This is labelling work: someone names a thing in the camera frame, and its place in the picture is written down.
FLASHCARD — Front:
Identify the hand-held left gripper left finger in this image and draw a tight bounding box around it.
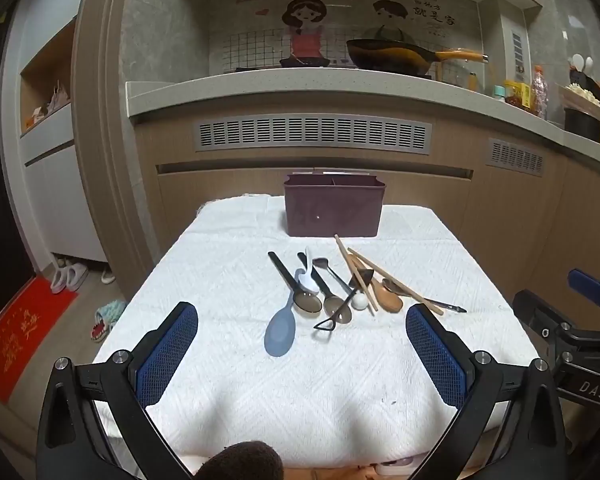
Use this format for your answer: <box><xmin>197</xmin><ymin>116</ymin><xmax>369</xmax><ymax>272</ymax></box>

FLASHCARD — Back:
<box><xmin>36</xmin><ymin>301</ymin><xmax>201</xmax><ymax>480</ymax></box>

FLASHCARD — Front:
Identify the white wall unit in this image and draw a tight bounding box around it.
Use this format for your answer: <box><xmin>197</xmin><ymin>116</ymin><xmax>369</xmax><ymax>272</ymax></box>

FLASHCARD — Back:
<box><xmin>497</xmin><ymin>10</ymin><xmax>530</xmax><ymax>93</ymax></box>

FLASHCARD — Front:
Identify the yellow food package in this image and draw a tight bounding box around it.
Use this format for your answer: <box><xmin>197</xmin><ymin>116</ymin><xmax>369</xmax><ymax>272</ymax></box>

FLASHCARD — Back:
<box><xmin>504</xmin><ymin>80</ymin><xmax>532</xmax><ymax>111</ymax></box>

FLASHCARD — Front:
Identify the wooden spoon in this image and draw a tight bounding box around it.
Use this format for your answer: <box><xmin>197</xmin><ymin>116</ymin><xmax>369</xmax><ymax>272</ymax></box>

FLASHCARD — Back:
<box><xmin>346</xmin><ymin>254</ymin><xmax>405</xmax><ymax>313</ymax></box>

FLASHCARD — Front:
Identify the cartoon boy wall sticker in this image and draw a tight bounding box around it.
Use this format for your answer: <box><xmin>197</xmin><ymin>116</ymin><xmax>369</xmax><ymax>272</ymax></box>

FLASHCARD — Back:
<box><xmin>365</xmin><ymin>0</ymin><xmax>413</xmax><ymax>43</ymax></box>

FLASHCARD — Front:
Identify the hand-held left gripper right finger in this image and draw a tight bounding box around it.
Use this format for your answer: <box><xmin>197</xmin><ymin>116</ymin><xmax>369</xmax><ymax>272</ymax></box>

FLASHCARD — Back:
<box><xmin>405</xmin><ymin>304</ymin><xmax>566</xmax><ymax>480</ymax></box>

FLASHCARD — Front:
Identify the cartoon girl wall sticker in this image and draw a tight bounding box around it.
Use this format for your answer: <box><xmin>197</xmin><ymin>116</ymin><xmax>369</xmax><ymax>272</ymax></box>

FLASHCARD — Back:
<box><xmin>281</xmin><ymin>0</ymin><xmax>329</xmax><ymax>58</ymax></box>

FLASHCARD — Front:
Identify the black wok with yellow handle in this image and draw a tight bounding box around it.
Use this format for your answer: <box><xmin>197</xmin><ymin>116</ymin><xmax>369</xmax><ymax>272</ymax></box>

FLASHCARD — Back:
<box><xmin>346</xmin><ymin>38</ymin><xmax>490</xmax><ymax>77</ymax></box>

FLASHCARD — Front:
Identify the small metal spoon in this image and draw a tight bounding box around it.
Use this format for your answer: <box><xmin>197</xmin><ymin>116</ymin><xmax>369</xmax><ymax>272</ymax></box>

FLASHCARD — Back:
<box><xmin>312</xmin><ymin>257</ymin><xmax>355</xmax><ymax>324</ymax></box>

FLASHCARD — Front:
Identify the plastic bottle with orange cap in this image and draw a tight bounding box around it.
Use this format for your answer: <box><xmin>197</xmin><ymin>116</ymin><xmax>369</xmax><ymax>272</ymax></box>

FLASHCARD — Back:
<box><xmin>531</xmin><ymin>65</ymin><xmax>548</xmax><ymax>120</ymax></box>

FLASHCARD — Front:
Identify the dark brown fuzzy object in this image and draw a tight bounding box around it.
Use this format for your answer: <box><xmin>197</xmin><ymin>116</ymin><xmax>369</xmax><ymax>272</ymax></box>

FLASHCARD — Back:
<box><xmin>192</xmin><ymin>441</ymin><xmax>284</xmax><ymax>480</ymax></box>

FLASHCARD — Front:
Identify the white textured tablecloth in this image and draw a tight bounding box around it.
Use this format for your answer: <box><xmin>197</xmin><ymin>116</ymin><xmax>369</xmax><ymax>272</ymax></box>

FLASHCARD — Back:
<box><xmin>94</xmin><ymin>195</ymin><xmax>538</xmax><ymax>468</ymax></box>

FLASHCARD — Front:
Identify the metal spoon with dark handle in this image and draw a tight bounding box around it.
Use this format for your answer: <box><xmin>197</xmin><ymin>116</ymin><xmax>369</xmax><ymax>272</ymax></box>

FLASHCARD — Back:
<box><xmin>382</xmin><ymin>278</ymin><xmax>468</xmax><ymax>314</ymax></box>

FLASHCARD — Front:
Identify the grey speckled kitchen counter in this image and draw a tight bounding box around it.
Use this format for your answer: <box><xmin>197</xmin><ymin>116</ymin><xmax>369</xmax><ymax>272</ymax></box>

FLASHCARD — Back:
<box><xmin>125</xmin><ymin>66</ymin><xmax>600</xmax><ymax>181</ymax></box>

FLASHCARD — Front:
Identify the long grey vent grille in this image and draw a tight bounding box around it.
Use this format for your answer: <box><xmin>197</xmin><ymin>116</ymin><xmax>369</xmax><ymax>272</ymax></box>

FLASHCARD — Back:
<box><xmin>196</xmin><ymin>119</ymin><xmax>432</xmax><ymax>155</ymax></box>

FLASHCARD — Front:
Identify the dark purple utensil holder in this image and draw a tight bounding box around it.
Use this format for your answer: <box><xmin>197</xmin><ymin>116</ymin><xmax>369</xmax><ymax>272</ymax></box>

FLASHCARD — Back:
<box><xmin>283</xmin><ymin>172</ymin><xmax>387</xmax><ymax>237</ymax></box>

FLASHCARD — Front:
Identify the light wood base cabinet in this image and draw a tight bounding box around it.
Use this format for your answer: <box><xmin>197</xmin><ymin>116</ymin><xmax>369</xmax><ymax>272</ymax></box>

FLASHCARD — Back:
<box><xmin>130</xmin><ymin>110</ymin><xmax>600</xmax><ymax>316</ymax></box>

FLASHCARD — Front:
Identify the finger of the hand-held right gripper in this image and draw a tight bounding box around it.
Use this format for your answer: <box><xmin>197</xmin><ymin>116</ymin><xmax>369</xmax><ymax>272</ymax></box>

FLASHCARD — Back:
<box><xmin>567</xmin><ymin>268</ymin><xmax>600</xmax><ymax>311</ymax></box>
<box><xmin>512</xmin><ymin>288</ymin><xmax>576</xmax><ymax>347</ymax></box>

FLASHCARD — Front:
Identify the red floor mat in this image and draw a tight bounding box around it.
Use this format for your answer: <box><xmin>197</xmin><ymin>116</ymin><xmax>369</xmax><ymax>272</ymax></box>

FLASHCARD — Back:
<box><xmin>0</xmin><ymin>276</ymin><xmax>79</xmax><ymax>403</ymax></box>

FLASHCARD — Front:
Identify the black plastic scoop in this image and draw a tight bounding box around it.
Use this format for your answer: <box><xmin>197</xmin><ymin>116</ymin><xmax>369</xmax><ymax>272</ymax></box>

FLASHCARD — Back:
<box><xmin>314</xmin><ymin>269</ymin><xmax>375</xmax><ymax>332</ymax></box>

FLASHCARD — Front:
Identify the blue-grey silicone spoon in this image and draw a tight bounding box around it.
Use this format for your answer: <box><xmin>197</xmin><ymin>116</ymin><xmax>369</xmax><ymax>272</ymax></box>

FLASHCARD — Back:
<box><xmin>264</xmin><ymin>268</ymin><xmax>306</xmax><ymax>357</ymax></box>

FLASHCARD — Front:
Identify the black holder with white spoons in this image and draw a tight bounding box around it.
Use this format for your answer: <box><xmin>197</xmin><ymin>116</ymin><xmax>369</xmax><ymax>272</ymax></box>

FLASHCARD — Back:
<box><xmin>567</xmin><ymin>54</ymin><xmax>600</xmax><ymax>106</ymax></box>

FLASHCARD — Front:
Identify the white tall cabinet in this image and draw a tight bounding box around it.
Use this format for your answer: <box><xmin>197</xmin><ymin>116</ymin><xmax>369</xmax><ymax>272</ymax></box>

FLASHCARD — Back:
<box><xmin>0</xmin><ymin>0</ymin><xmax>111</xmax><ymax>266</ymax></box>

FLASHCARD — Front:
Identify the grey slipper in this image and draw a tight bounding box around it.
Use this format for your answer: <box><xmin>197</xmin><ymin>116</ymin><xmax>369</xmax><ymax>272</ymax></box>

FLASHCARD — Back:
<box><xmin>50</xmin><ymin>266</ymin><xmax>71</xmax><ymax>294</ymax></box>
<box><xmin>66</xmin><ymin>262</ymin><xmax>89</xmax><ymax>291</ymax></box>

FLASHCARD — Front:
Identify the small grey vent grille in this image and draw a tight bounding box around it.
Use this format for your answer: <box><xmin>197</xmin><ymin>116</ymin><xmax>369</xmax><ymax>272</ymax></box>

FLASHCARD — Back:
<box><xmin>489</xmin><ymin>137</ymin><xmax>546</xmax><ymax>177</ymax></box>

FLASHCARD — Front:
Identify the tray of white snacks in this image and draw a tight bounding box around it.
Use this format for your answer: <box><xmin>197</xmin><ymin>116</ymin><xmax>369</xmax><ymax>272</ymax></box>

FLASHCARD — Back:
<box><xmin>560</xmin><ymin>82</ymin><xmax>600</xmax><ymax>111</ymax></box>

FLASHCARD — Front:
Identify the black pot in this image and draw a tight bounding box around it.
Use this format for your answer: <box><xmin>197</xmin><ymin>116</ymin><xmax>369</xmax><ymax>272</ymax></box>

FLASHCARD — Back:
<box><xmin>564</xmin><ymin>106</ymin><xmax>600</xmax><ymax>143</ymax></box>

